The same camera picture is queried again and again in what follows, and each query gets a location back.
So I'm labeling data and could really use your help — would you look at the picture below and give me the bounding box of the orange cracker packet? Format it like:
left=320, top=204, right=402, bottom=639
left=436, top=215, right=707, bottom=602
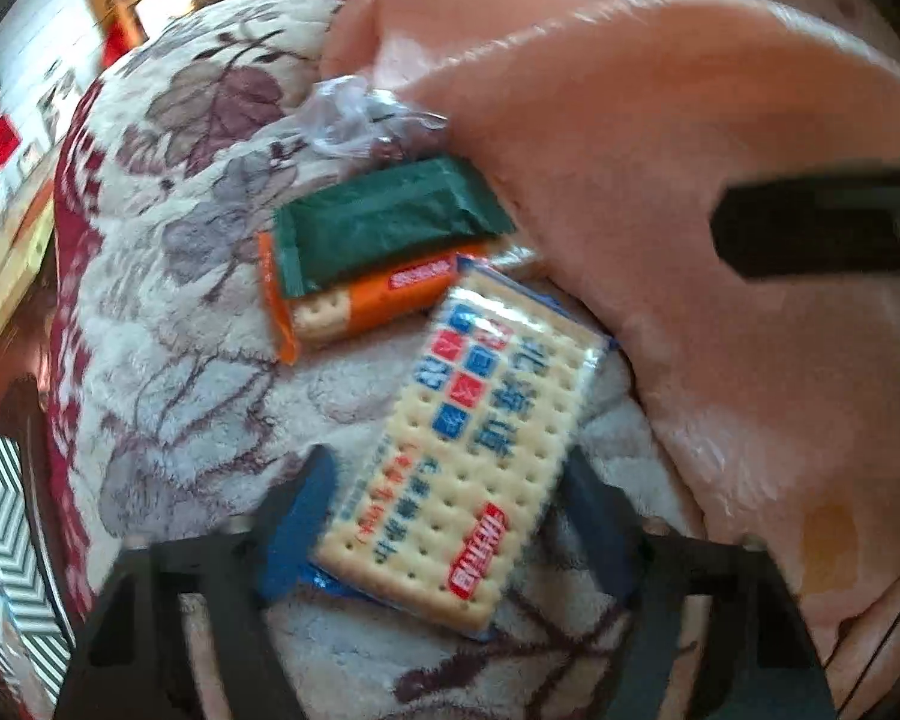
left=257, top=231, right=496, bottom=365

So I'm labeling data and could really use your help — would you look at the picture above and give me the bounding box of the floral plush blanket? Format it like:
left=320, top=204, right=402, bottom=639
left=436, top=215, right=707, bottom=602
left=41, top=0, right=900, bottom=720

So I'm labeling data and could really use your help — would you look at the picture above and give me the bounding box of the red hanging decoration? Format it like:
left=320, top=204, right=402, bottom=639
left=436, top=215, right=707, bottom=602
left=103, top=11, right=140, bottom=70

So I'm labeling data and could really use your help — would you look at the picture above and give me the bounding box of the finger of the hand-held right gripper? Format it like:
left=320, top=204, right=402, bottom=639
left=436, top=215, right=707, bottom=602
left=709, top=165, right=900, bottom=283

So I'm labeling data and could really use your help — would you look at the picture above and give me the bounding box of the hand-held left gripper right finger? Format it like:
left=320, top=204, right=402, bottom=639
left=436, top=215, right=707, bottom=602
left=561, top=450, right=838, bottom=720

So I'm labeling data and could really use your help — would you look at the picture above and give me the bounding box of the clear soda cracker packet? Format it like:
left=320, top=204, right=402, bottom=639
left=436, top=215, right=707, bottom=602
left=307, top=255, right=613, bottom=643

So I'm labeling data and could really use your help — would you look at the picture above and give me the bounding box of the clear bag of dates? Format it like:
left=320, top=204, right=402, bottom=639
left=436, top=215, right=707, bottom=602
left=296, top=75, right=451, bottom=166

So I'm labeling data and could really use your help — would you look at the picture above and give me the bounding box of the peach cloth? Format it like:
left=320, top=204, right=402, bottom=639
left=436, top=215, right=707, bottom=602
left=319, top=0, right=900, bottom=706

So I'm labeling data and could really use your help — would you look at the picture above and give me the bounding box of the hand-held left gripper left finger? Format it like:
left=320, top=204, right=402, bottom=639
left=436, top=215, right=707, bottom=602
left=52, top=446, right=340, bottom=720

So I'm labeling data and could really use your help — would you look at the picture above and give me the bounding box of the wooden table with glass top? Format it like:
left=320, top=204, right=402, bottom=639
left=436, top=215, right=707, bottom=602
left=0, top=187, right=58, bottom=391

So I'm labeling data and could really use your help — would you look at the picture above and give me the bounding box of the dark green snack packet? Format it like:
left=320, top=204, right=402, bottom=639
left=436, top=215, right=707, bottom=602
left=274, top=156, right=518, bottom=299

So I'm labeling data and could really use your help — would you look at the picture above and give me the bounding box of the black and white striped box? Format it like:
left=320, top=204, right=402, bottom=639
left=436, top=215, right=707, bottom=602
left=0, top=431, right=73, bottom=700

